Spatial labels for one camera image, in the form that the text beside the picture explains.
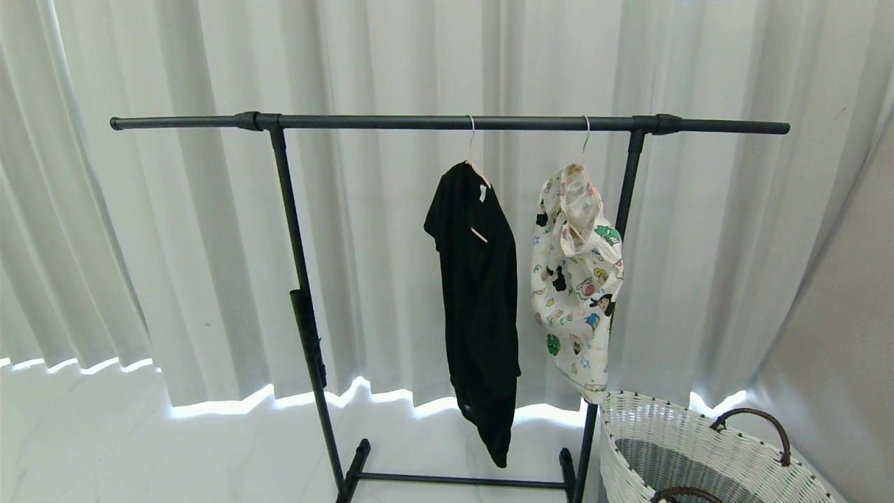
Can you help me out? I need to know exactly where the black clothes rack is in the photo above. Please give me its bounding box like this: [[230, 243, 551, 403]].
[[110, 110, 791, 503]]

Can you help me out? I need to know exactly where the cream printed garment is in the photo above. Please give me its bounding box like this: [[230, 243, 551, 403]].
[[531, 163, 624, 404]]

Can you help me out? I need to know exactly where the white curtain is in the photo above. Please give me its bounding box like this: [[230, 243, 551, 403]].
[[0, 0, 894, 413]]

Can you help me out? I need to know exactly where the white laundry basket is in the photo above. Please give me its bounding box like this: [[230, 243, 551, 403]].
[[599, 390, 849, 503]]

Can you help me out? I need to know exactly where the pink clothes hanger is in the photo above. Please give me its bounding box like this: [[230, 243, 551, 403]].
[[562, 115, 593, 242], [465, 115, 492, 244]]

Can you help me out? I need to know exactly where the black garment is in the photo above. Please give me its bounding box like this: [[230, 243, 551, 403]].
[[423, 161, 522, 469]]

